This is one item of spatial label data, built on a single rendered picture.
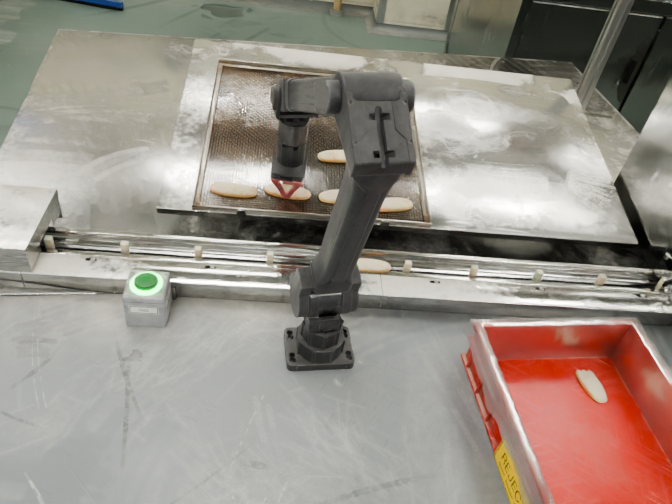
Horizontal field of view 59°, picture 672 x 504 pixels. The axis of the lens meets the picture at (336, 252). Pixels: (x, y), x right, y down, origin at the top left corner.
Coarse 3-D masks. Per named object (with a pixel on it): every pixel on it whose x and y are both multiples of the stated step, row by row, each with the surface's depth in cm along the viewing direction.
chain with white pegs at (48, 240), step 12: (48, 240) 112; (120, 252) 116; (132, 252) 116; (300, 264) 120; (408, 264) 120; (480, 276) 125; (492, 276) 125; (540, 276) 124; (600, 276) 125; (660, 288) 127
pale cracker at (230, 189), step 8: (216, 184) 125; (224, 184) 125; (232, 184) 125; (240, 184) 126; (216, 192) 124; (224, 192) 124; (232, 192) 124; (240, 192) 124; (248, 192) 125; (256, 192) 126
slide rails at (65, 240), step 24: (72, 240) 115; (96, 240) 116; (120, 240) 117; (240, 264) 116; (264, 264) 117; (288, 264) 118; (432, 264) 124; (456, 264) 125; (624, 288) 126; (648, 288) 127
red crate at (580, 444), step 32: (480, 384) 101; (512, 384) 106; (544, 384) 107; (576, 384) 108; (608, 384) 109; (544, 416) 102; (576, 416) 103; (608, 416) 104; (640, 416) 105; (544, 448) 98; (576, 448) 98; (608, 448) 99; (640, 448) 100; (576, 480) 94; (608, 480) 95; (640, 480) 96
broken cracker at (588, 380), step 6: (576, 372) 110; (582, 372) 109; (588, 372) 110; (582, 378) 109; (588, 378) 108; (594, 378) 109; (582, 384) 108; (588, 384) 108; (594, 384) 108; (600, 384) 108; (588, 390) 107; (594, 390) 107; (600, 390) 107; (594, 396) 106; (600, 396) 106; (606, 396) 107; (600, 402) 106
